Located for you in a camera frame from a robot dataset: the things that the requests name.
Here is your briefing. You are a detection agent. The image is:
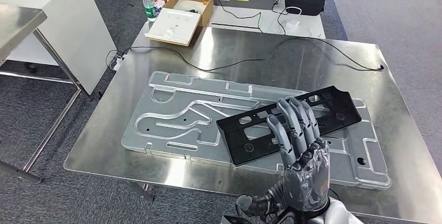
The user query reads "black laptop cable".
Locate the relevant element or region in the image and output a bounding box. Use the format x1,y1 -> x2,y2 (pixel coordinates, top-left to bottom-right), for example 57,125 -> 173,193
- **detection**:
213,0 -> 265,33

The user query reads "long black plastic part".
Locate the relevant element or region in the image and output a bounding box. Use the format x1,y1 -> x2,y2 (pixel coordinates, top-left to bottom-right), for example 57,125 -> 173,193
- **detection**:
216,85 -> 363,167

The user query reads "aluminium fixture plate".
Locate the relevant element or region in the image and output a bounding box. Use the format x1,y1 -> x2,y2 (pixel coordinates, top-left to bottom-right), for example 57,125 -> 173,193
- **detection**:
121,71 -> 392,190

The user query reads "brown cardboard box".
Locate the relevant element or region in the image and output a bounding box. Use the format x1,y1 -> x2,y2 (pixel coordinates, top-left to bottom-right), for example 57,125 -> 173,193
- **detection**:
164,0 -> 215,27

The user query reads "stainless steel side table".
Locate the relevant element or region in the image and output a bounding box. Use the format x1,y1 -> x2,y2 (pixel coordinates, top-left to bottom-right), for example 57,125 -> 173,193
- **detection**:
0,3 -> 82,184

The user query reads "white cabinet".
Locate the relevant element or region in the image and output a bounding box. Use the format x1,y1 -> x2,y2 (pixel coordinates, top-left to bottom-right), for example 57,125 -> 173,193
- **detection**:
0,0 -> 117,95

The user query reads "white table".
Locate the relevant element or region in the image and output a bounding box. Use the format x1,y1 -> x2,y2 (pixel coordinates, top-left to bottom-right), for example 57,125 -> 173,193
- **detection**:
164,0 -> 326,40

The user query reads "clear bottle with green label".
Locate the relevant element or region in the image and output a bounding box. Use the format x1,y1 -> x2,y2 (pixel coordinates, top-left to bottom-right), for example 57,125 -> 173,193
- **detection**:
142,0 -> 158,22

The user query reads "stainless steel workbench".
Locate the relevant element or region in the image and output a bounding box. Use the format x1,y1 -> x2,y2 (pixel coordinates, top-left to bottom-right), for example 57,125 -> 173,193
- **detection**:
64,22 -> 442,223

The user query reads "long black table cable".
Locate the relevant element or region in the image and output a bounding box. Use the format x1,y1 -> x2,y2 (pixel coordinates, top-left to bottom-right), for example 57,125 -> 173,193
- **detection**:
105,36 -> 385,73

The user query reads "white power plug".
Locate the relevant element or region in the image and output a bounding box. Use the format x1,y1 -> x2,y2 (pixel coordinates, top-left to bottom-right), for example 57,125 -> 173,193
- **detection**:
112,54 -> 127,71

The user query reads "white charger cable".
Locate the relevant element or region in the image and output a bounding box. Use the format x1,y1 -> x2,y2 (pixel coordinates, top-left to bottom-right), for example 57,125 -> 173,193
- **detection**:
271,5 -> 304,35

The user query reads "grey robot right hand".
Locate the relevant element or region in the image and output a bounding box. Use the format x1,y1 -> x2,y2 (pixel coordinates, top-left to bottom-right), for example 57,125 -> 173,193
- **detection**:
236,97 -> 331,217

